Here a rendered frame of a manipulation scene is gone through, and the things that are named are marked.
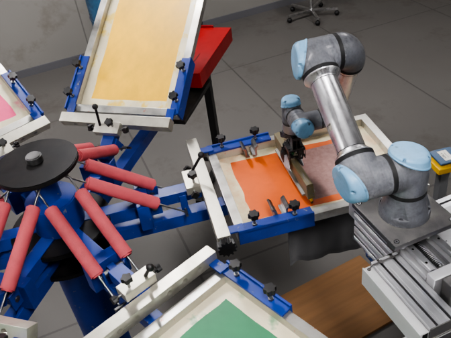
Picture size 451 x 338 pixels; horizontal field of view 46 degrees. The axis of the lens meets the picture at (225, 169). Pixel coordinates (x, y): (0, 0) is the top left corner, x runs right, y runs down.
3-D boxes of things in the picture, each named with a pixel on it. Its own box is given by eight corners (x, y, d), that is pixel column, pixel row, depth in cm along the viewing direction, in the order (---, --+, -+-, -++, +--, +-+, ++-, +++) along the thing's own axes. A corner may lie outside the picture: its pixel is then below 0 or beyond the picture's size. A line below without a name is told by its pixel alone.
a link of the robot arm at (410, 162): (436, 193, 152) (442, 154, 144) (392, 204, 151) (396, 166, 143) (415, 169, 162) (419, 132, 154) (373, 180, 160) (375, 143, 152)
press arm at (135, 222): (346, 176, 242) (346, 165, 238) (352, 184, 237) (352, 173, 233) (72, 244, 228) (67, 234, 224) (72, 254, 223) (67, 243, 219)
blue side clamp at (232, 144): (269, 143, 256) (268, 131, 251) (272, 149, 252) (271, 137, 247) (208, 157, 252) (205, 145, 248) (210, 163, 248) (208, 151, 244)
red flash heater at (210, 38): (166, 42, 352) (162, 25, 345) (233, 43, 339) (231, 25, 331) (127, 87, 307) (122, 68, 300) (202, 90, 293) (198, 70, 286)
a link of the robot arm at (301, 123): (324, 118, 195) (313, 103, 204) (294, 125, 194) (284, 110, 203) (324, 135, 200) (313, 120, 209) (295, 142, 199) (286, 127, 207)
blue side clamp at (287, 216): (310, 217, 211) (309, 204, 207) (315, 225, 207) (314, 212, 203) (237, 236, 208) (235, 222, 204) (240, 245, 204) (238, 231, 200)
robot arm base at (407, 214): (441, 217, 158) (445, 191, 152) (398, 235, 155) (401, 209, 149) (409, 189, 170) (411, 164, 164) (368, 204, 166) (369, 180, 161)
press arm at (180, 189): (199, 188, 226) (197, 179, 223) (202, 196, 222) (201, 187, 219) (159, 198, 225) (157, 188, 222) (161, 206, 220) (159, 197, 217)
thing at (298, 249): (381, 238, 245) (386, 176, 224) (390, 251, 239) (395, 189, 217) (285, 263, 240) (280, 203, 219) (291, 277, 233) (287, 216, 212)
